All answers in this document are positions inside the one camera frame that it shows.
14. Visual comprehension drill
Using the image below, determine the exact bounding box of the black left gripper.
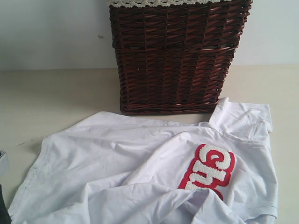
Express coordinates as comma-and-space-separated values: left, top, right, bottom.
0, 186, 8, 224

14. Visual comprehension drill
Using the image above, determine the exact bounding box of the white t-shirt red patch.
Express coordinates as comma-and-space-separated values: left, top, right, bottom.
8, 98, 278, 224

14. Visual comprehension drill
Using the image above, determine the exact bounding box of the dark brown wicker basket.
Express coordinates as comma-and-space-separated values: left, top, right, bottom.
109, 0, 252, 115

